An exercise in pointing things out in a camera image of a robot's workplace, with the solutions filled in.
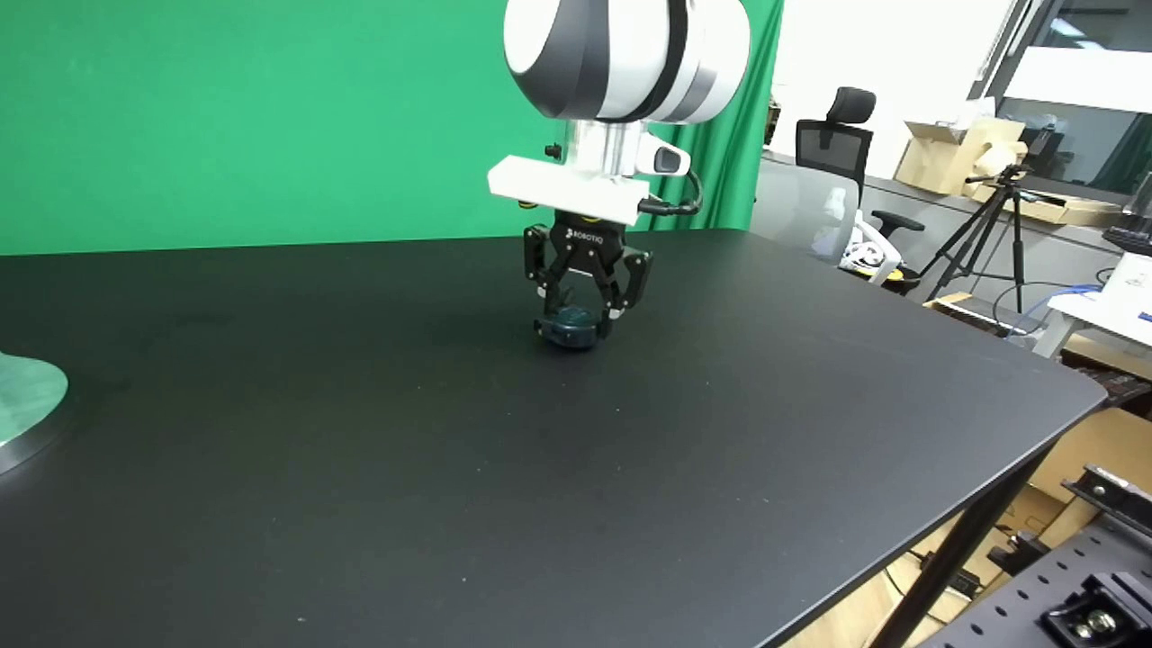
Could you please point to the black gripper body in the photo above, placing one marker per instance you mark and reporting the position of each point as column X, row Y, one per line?
column 591, row 250

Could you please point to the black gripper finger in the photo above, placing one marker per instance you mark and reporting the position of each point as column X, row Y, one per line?
column 548, row 295
column 614, row 303

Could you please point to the dark blue tape measure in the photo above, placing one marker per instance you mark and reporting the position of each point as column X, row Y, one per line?
column 569, row 326

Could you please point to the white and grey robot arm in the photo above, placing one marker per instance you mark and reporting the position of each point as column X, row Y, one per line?
column 609, row 70

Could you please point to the grey chair back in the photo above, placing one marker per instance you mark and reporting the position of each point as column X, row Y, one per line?
column 803, row 212

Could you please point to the black office chair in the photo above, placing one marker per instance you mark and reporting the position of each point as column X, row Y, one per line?
column 841, row 142

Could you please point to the open cardboard box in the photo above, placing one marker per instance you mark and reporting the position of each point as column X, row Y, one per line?
column 944, row 155

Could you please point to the black table leg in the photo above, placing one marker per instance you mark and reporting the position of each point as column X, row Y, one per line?
column 977, row 519

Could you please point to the green backdrop screen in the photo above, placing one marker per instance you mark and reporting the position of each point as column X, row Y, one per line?
column 222, row 123

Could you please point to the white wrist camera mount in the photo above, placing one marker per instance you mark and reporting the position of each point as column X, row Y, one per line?
column 597, row 179

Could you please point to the black camera tripod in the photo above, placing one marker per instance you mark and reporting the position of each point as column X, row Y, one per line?
column 962, row 250

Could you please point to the round metal base plate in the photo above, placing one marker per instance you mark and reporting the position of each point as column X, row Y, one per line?
column 30, row 399

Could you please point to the black metal bracket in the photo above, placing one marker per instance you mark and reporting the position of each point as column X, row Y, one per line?
column 1087, row 592

